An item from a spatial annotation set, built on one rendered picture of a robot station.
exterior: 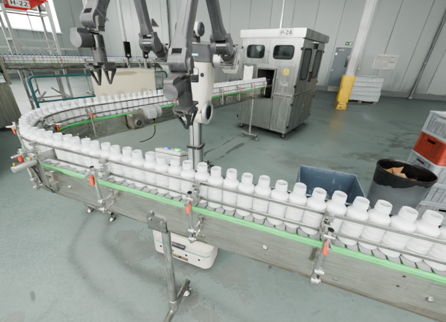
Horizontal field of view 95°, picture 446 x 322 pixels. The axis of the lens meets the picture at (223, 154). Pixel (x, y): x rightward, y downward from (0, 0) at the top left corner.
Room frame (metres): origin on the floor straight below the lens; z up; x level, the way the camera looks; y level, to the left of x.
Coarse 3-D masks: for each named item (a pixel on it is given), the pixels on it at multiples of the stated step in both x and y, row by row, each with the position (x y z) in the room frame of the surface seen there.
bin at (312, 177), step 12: (300, 168) 1.11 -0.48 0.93; (312, 168) 1.09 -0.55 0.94; (300, 180) 1.11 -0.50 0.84; (312, 180) 1.09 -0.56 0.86; (324, 180) 1.07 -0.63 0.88; (336, 180) 1.05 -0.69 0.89; (348, 180) 1.03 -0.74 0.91; (312, 192) 1.08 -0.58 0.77; (348, 192) 1.02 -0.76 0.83; (360, 192) 0.87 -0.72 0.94
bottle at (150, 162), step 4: (148, 152) 0.77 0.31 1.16; (152, 152) 0.77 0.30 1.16; (148, 156) 0.74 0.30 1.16; (152, 156) 0.74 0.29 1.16; (148, 160) 0.74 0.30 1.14; (152, 160) 0.74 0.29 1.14; (156, 160) 0.76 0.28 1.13; (144, 164) 0.74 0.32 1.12; (148, 164) 0.73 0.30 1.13; (152, 164) 0.73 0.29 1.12; (156, 164) 0.74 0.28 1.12; (148, 168) 0.73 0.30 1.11; (152, 168) 0.73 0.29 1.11; (148, 172) 0.73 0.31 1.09; (148, 176) 0.73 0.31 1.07; (152, 176) 0.73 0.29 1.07; (148, 180) 0.73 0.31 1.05; (152, 180) 0.73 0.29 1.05; (156, 184) 0.73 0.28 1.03; (152, 188) 0.73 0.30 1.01; (156, 188) 0.73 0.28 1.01
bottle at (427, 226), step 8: (424, 216) 0.46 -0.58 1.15; (432, 216) 0.44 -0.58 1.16; (440, 216) 0.45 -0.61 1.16; (416, 224) 0.46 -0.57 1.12; (424, 224) 0.44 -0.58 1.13; (432, 224) 0.44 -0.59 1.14; (416, 232) 0.44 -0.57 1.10; (424, 232) 0.43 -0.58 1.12; (432, 232) 0.43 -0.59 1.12; (440, 232) 0.43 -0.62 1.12; (416, 240) 0.44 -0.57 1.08; (424, 240) 0.43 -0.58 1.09; (408, 248) 0.44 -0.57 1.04; (416, 248) 0.43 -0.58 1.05; (424, 248) 0.42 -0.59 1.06; (408, 256) 0.43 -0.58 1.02
